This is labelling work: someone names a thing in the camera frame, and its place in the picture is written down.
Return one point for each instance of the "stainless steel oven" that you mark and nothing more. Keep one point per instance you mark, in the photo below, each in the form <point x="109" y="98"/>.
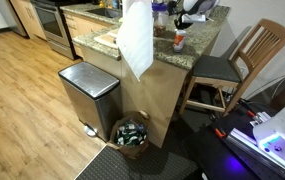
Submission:
<point x="53" y="24"/>

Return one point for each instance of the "stainless steel trash can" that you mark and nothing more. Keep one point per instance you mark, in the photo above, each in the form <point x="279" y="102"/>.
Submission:
<point x="95" y="96"/>

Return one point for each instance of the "brown paper bag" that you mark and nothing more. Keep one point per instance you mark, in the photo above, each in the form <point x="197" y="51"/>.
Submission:
<point x="129" y="135"/>

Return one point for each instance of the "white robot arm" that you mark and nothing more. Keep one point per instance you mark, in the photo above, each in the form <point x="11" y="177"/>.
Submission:
<point x="231" y="78"/>

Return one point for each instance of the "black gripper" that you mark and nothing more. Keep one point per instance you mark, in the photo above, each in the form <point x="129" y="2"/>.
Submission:
<point x="190" y="11"/>

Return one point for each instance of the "robot base platform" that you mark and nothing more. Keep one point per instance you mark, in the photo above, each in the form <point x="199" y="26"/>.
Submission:
<point x="248" y="150"/>

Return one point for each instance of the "jar with blue lid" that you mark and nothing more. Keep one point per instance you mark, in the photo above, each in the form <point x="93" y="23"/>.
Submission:
<point x="160" y="16"/>

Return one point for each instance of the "black floor mat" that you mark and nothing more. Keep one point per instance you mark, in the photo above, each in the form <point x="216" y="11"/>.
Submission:
<point x="170" y="162"/>

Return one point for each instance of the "white paper towel roll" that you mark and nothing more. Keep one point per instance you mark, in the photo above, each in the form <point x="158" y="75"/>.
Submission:
<point x="135" y="35"/>

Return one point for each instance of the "wooden chair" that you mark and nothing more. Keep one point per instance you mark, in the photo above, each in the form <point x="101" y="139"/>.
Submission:
<point x="231" y="77"/>

